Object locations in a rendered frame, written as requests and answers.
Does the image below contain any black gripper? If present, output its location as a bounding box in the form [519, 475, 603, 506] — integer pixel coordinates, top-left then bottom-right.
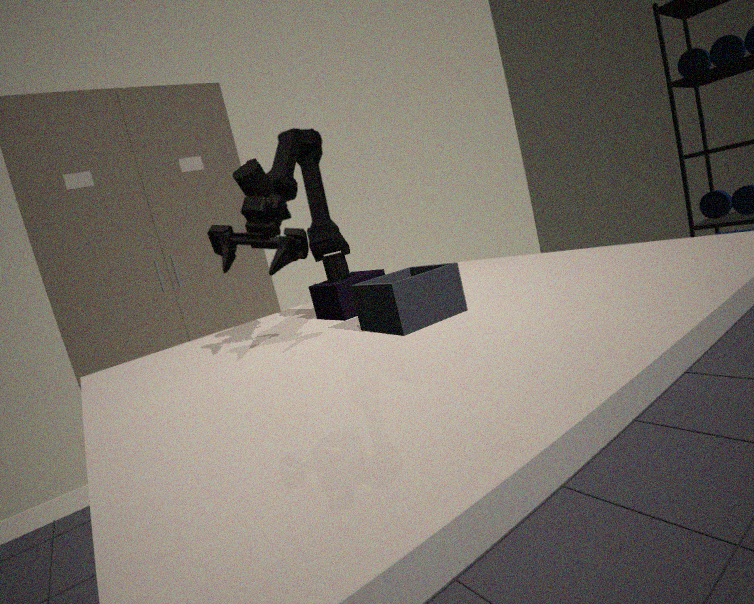
[207, 217, 309, 275]

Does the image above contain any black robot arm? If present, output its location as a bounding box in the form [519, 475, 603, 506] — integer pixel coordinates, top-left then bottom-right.
[232, 128, 355, 283]

